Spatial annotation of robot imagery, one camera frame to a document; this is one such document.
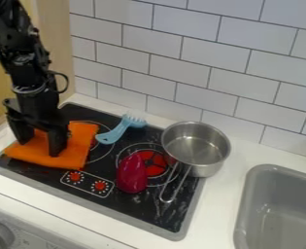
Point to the silver pot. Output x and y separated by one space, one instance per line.
198 149

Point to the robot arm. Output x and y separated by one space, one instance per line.
12 39

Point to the blue toy fork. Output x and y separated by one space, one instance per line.
116 131

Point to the orange cloth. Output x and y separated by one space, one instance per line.
68 147

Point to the toy stove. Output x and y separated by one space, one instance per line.
116 181

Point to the toy sink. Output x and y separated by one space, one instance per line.
280 210

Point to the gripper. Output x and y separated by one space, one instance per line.
35 105

